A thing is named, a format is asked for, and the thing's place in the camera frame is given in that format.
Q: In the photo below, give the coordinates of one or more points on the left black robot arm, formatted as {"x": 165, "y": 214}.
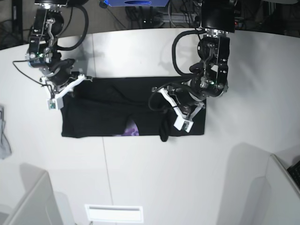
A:
{"x": 217, "y": 19}

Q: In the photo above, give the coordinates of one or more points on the white power strip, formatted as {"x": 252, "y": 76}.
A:
{"x": 180, "y": 18}

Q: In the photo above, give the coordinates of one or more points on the dark navy T-shirt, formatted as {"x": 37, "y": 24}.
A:
{"x": 106, "y": 107}

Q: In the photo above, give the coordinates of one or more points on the blue box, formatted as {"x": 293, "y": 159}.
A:
{"x": 142, "y": 3}

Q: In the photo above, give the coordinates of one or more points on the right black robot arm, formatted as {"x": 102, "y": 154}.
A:
{"x": 49, "y": 22}

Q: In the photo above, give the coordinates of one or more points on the grey cloth at edge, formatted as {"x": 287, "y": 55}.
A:
{"x": 5, "y": 149}

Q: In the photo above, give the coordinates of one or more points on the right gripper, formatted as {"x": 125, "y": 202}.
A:
{"x": 43, "y": 54}

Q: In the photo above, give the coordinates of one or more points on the black keyboard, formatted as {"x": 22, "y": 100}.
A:
{"x": 294, "y": 172}

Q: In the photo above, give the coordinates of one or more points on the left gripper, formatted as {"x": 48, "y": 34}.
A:
{"x": 212, "y": 70}

